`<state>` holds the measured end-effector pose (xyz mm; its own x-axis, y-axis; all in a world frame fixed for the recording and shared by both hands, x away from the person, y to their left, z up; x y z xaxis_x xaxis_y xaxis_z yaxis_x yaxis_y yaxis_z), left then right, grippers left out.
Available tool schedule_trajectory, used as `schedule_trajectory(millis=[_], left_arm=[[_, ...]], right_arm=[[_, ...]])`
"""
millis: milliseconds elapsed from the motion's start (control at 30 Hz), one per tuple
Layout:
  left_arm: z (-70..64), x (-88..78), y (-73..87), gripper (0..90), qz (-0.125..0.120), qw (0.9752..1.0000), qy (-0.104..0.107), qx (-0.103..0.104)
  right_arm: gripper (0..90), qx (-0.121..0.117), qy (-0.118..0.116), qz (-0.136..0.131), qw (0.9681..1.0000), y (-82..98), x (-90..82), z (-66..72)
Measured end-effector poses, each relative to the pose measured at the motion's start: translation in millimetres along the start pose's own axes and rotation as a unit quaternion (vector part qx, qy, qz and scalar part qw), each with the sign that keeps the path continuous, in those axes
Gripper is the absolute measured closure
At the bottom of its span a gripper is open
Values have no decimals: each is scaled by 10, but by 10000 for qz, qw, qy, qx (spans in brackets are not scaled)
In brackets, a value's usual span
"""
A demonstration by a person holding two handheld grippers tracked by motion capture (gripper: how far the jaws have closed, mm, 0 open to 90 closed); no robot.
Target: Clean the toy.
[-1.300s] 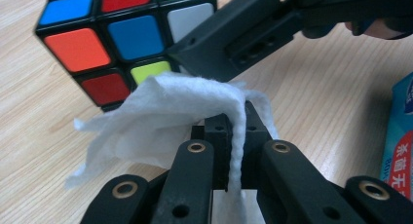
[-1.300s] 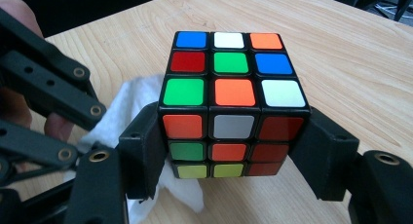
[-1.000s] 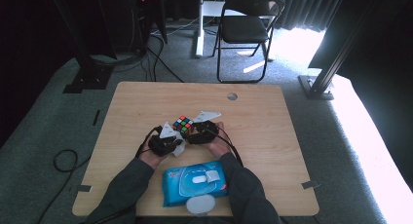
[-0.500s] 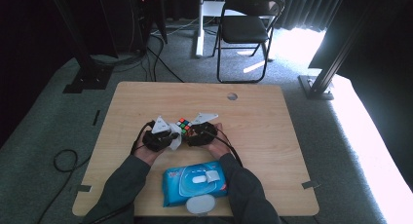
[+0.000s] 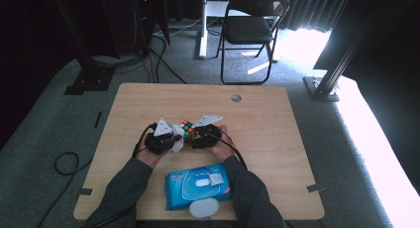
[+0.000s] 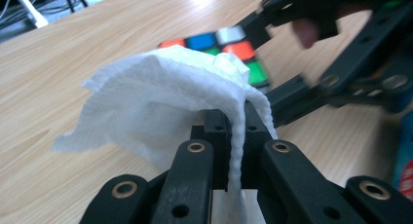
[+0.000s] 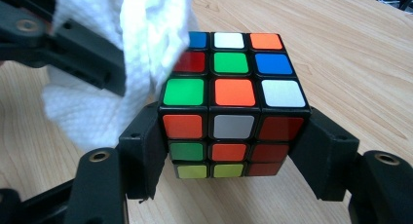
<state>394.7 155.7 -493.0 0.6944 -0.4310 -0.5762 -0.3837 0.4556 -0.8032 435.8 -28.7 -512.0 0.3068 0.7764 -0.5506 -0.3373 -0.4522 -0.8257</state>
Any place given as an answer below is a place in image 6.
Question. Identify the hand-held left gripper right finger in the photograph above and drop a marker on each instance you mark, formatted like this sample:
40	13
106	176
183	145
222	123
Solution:
255	136

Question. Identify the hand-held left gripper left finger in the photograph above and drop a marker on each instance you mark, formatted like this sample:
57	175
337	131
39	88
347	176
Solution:
214	142

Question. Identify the multicoloured puzzle cube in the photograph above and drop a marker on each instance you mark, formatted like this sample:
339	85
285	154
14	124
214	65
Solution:
240	50

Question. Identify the white wet wipe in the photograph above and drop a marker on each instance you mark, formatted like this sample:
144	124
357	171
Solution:
146	97

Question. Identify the blue wet wipes pack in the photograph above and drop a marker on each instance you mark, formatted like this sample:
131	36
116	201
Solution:
405	159

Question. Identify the white desk frame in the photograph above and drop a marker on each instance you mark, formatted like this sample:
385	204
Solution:
30	13

